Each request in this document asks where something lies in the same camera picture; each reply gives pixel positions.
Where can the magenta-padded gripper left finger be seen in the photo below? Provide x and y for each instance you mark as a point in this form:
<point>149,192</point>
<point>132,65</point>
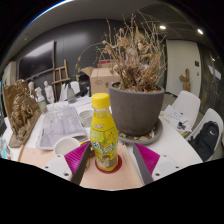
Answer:
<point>75,160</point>

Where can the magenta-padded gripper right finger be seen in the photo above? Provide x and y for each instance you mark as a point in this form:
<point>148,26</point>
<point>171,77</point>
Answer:
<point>148,160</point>

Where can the yellow drink bottle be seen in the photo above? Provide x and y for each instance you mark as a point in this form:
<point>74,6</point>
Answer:
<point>104,136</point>

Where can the flat round red coaster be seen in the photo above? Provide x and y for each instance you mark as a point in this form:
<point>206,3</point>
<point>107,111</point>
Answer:
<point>119,163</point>

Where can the grey plant pot saucer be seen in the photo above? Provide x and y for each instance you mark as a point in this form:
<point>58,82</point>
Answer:
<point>156,131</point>

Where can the open printed newspaper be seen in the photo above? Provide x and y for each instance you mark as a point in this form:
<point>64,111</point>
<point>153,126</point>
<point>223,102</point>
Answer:
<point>60,126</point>

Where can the light wooden drawing board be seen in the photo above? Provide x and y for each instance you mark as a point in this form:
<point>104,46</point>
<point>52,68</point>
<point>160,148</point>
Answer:
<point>110,180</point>

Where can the loose papers stack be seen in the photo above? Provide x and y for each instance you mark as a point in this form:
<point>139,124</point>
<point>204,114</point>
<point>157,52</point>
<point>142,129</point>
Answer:
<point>175,116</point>

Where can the dried plant in grey pot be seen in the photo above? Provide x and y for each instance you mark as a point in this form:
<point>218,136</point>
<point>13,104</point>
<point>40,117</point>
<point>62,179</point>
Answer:
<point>136,110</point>

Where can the black backpack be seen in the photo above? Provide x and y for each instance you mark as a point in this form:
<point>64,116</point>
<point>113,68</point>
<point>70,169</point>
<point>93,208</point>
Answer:
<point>205,141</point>

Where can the white spray bottle green label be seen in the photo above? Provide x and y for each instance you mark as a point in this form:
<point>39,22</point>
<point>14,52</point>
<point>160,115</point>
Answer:
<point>42,104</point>

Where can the dark grey spray bottle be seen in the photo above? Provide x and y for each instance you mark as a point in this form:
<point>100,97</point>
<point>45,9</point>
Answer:
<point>71,95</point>

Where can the white plastic chair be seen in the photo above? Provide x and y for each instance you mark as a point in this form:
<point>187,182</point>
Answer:
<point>188,103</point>
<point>213,115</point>
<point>77,87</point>

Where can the brown relief sculpture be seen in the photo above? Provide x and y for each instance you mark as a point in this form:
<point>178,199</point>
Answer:
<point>21,113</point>

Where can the small white plaster figurine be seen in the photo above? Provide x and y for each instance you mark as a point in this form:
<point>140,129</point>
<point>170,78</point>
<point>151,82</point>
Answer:
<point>49,91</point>

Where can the wooden easel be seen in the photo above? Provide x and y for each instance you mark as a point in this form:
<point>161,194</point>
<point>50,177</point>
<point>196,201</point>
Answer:
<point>60,80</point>

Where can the white plaster bust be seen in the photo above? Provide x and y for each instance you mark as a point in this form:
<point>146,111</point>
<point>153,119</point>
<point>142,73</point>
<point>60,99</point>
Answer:
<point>31,87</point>

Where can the wooden figure sculpture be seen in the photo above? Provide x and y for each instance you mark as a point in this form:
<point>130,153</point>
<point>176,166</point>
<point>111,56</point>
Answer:
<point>185,80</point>

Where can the red box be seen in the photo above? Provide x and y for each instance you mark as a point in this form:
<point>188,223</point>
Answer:
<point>105,63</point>

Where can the black wall screen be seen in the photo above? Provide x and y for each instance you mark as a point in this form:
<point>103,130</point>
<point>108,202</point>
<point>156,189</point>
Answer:
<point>36,61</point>

